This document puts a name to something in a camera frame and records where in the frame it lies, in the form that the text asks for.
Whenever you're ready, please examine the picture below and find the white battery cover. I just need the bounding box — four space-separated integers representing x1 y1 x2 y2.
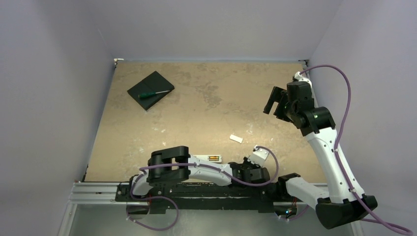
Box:
229 134 243 144

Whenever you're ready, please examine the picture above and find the white remote control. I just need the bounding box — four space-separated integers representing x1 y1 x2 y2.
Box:
195 155 222 163

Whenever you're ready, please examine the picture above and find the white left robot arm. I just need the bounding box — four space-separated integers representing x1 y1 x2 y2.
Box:
127 146 274 201

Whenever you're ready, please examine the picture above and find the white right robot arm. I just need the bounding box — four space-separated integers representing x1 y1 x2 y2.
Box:
264 81 378 229

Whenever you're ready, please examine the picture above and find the black foam block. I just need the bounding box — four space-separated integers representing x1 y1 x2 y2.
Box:
127 71 175 111

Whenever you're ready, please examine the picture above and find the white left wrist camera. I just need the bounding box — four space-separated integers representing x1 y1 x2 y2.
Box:
247 146 269 167

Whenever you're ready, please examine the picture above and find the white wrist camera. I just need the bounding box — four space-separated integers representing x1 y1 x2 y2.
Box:
293 71 312 88
247 146 269 167

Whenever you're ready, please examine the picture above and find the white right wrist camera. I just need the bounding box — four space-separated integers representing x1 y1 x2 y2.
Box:
293 71 312 88

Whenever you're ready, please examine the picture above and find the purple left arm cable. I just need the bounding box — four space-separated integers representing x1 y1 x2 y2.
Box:
129 146 280 200

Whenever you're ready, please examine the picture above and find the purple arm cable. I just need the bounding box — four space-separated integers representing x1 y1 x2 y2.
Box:
299 64 415 236
129 146 280 200

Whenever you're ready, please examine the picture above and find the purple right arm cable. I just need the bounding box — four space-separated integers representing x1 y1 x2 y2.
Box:
299 64 415 236

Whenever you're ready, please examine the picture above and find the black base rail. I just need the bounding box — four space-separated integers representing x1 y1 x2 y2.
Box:
115 182 301 218

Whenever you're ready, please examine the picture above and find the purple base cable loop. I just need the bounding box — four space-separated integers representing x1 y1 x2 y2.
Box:
125 195 179 232

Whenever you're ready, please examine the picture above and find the green handled screwdriver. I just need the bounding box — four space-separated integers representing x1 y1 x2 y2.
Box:
138 90 170 99

